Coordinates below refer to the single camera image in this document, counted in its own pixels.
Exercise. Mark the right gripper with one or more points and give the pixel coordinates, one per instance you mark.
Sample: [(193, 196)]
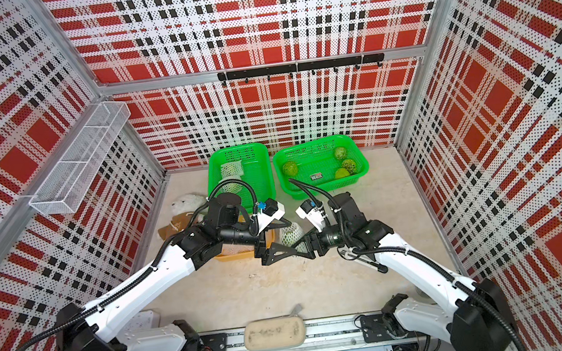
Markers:
[(319, 239)]

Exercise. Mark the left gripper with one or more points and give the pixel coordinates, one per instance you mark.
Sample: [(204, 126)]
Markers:
[(268, 255)]

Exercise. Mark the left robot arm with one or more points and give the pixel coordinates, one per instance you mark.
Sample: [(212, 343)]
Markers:
[(95, 327)]

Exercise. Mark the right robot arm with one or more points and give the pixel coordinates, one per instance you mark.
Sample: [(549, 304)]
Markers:
[(467, 314)]

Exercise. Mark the yellow plastic bowl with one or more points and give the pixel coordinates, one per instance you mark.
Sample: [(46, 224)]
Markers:
[(231, 253)]

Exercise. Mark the green basket with fruit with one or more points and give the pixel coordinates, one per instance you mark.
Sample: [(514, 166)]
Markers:
[(329, 163)]

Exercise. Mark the beige sponge block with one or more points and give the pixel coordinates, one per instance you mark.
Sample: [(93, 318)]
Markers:
[(275, 333)]

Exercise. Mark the empty green plastic basket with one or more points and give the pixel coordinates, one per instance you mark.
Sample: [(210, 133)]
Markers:
[(250, 163)]

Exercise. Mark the white teddy bear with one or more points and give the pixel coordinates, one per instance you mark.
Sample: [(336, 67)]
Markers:
[(182, 209)]

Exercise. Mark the black hook rail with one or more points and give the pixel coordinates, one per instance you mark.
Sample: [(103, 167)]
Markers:
[(295, 67)]

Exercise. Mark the clear wall shelf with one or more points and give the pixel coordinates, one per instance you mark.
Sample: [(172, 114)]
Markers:
[(65, 186)]

